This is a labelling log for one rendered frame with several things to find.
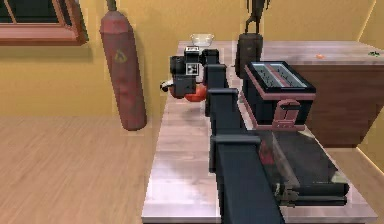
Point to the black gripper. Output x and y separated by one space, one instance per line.
182 85

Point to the red apple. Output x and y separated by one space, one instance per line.
197 94

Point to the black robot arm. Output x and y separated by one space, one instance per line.
233 173

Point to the red punching bag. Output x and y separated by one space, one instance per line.
123 76

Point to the clear glass bowl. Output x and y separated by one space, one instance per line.
202 40

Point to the wooden kitchen counter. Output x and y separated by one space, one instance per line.
181 160

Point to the dark brown statue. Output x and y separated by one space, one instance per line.
249 50

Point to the black and pink toaster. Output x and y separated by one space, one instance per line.
278 96

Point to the wooden framed window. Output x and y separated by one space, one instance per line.
40 31

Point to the small orange food piece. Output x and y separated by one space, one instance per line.
320 56

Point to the small green food piece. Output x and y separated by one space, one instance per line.
374 53

